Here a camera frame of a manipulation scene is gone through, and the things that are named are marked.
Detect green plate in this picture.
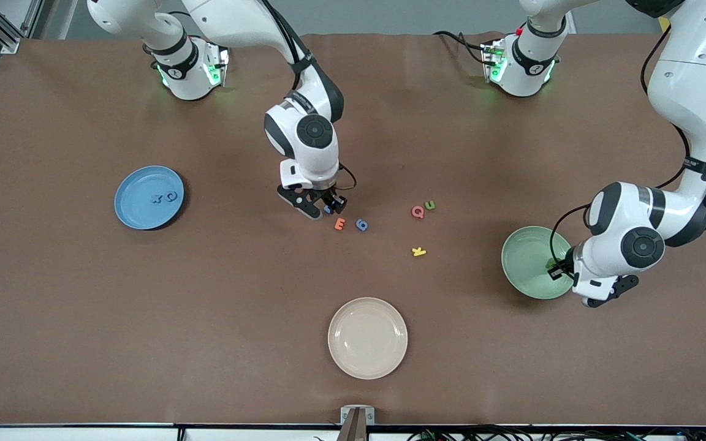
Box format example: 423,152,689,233
501,225,576,300

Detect beige plate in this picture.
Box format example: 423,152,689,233
327,297,409,380

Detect brown table cover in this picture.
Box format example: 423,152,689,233
0,31,706,426

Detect blue plate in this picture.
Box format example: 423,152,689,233
114,165,185,231

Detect black cable bundle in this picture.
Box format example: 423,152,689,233
408,423,706,441

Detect black arm base cable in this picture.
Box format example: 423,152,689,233
431,29,493,67

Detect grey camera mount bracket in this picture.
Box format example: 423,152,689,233
336,405,376,441

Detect aluminium frame profile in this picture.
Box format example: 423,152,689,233
0,0,44,56

